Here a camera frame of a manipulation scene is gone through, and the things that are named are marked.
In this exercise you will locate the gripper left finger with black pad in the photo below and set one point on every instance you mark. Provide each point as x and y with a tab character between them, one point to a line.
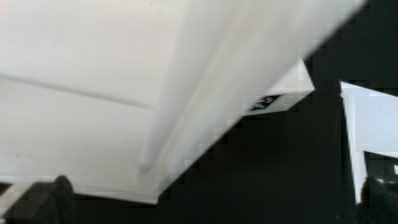
37	203

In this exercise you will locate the white long cabinet block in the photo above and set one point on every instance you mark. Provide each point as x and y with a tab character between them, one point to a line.
287	91

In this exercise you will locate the white front fence rail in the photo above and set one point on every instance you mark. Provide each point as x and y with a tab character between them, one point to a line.
369	109

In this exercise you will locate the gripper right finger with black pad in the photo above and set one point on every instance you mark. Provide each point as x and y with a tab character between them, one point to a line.
376	208

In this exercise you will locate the white cabinet body box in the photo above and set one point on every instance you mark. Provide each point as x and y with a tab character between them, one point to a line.
131	75

